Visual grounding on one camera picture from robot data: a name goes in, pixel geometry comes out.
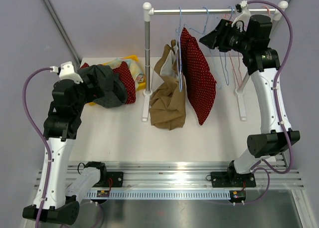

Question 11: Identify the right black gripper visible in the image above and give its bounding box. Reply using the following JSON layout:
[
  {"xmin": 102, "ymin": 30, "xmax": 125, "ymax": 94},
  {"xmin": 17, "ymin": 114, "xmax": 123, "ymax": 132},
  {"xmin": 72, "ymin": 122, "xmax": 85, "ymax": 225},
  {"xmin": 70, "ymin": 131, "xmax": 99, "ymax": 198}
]
[{"xmin": 199, "ymin": 19, "xmax": 252, "ymax": 55}]

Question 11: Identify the grey dotted skirt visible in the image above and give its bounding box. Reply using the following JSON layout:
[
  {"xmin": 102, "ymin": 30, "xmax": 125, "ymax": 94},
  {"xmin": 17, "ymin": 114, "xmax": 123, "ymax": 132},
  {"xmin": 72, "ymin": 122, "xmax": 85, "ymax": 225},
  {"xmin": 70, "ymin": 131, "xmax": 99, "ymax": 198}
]
[{"xmin": 87, "ymin": 65, "xmax": 127, "ymax": 108}]

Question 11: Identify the red polka-dot skirt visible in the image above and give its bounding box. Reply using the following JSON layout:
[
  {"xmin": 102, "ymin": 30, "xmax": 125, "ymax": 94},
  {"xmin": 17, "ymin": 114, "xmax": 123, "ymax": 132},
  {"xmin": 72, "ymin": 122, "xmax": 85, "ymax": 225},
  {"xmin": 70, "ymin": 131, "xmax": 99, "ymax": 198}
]
[
  {"xmin": 78, "ymin": 62, "xmax": 136, "ymax": 108},
  {"xmin": 180, "ymin": 27, "xmax": 216, "ymax": 125}
]

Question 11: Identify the floral pastel skirt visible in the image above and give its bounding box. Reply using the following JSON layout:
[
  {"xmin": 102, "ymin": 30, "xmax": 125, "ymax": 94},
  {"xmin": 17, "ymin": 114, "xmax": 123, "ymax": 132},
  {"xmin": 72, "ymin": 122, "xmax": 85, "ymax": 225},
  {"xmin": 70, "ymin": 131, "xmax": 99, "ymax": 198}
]
[{"xmin": 104, "ymin": 58, "xmax": 145, "ymax": 84}]

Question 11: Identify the pink hanger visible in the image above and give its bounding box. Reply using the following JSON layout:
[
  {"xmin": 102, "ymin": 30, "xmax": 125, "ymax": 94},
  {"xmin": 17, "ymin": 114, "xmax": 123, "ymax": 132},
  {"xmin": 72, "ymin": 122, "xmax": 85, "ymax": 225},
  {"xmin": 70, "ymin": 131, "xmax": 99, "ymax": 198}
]
[
  {"xmin": 214, "ymin": 11, "xmax": 239, "ymax": 87},
  {"xmin": 233, "ymin": 5, "xmax": 271, "ymax": 87}
]

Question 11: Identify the tan skirt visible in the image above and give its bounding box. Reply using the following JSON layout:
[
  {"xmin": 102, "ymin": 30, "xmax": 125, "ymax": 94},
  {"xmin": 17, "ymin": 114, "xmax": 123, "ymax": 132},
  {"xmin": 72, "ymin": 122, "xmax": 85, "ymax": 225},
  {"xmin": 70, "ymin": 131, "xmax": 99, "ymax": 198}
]
[{"xmin": 150, "ymin": 39, "xmax": 186, "ymax": 130}]

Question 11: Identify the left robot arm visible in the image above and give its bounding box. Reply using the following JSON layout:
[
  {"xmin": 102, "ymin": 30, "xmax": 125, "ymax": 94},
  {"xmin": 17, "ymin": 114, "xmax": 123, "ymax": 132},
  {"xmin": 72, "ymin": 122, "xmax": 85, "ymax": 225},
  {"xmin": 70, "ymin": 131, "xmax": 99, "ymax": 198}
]
[{"xmin": 22, "ymin": 64, "xmax": 109, "ymax": 227}]

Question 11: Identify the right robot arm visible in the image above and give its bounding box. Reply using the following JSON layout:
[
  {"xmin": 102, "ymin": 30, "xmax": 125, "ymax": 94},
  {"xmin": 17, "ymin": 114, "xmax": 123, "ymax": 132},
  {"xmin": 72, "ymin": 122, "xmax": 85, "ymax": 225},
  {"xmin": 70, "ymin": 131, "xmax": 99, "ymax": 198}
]
[{"xmin": 199, "ymin": 14, "xmax": 300, "ymax": 188}]

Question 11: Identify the white metal clothes rack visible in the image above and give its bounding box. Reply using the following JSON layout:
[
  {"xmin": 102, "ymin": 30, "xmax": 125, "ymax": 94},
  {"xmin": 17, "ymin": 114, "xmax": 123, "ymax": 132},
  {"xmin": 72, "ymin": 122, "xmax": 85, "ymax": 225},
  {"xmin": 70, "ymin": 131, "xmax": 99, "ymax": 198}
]
[{"xmin": 142, "ymin": 0, "xmax": 288, "ymax": 130}]

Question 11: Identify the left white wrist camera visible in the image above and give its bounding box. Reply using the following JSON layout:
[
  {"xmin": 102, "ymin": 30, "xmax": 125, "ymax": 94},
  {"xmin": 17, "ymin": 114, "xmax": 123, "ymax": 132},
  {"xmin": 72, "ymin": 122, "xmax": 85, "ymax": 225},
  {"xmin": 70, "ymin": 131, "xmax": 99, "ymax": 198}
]
[{"xmin": 50, "ymin": 61, "xmax": 83, "ymax": 84}]

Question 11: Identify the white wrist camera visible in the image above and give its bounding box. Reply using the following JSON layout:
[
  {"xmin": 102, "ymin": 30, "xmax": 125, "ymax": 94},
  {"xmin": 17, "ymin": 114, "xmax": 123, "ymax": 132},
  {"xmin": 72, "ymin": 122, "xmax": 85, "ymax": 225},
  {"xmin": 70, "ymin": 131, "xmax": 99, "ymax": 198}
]
[
  {"xmin": 50, "ymin": 61, "xmax": 83, "ymax": 84},
  {"xmin": 231, "ymin": 0, "xmax": 251, "ymax": 30}
]

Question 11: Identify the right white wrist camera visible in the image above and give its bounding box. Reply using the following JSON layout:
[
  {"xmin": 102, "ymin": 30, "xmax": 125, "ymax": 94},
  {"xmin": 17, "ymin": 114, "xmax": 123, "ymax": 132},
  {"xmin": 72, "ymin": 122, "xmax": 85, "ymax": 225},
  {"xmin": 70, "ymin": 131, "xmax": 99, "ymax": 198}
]
[{"xmin": 231, "ymin": 0, "xmax": 251, "ymax": 30}]

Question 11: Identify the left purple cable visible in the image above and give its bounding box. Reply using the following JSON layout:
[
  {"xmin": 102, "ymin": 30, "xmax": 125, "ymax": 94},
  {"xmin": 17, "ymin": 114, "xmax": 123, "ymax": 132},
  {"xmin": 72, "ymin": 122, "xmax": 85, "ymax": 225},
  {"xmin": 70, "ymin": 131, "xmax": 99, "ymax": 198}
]
[{"xmin": 22, "ymin": 67, "xmax": 104, "ymax": 228}]

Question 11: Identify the purple cable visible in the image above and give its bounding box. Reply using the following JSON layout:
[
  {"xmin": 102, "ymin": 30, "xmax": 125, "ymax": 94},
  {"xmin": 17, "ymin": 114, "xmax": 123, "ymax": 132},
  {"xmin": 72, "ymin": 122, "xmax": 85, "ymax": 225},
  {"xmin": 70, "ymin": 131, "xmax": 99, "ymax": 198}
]
[
  {"xmin": 206, "ymin": 0, "xmax": 296, "ymax": 206},
  {"xmin": 22, "ymin": 67, "xmax": 104, "ymax": 228}
]

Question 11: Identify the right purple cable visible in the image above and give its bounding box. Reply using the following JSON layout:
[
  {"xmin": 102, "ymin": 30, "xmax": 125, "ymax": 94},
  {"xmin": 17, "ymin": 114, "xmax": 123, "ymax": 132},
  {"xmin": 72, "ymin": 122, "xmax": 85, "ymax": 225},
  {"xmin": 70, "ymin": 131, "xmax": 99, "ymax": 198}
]
[{"xmin": 206, "ymin": 0, "xmax": 296, "ymax": 206}]

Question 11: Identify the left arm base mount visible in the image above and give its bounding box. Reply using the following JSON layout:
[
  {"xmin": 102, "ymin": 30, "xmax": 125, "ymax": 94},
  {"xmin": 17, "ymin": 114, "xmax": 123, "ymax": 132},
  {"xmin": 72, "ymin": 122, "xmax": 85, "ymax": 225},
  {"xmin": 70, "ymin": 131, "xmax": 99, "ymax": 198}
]
[{"xmin": 93, "ymin": 172, "xmax": 124, "ymax": 188}]

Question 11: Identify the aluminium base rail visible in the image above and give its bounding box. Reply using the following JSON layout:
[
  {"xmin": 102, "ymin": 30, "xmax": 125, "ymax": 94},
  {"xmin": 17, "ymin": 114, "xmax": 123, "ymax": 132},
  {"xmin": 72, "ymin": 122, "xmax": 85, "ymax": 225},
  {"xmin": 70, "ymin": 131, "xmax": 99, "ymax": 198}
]
[{"xmin": 65, "ymin": 161, "xmax": 304, "ymax": 190}]

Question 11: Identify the white slotted cable duct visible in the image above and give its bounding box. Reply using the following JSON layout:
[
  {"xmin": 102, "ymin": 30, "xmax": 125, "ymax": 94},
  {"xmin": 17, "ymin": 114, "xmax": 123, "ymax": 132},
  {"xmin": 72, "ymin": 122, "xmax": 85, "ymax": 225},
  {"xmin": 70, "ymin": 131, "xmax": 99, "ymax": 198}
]
[{"xmin": 84, "ymin": 190, "xmax": 230, "ymax": 200}]

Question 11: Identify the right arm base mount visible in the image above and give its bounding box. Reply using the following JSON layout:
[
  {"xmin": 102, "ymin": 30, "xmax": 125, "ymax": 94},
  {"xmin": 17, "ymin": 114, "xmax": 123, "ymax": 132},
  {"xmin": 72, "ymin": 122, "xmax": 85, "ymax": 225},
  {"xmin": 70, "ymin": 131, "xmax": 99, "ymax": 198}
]
[{"xmin": 206, "ymin": 172, "xmax": 256, "ymax": 188}]

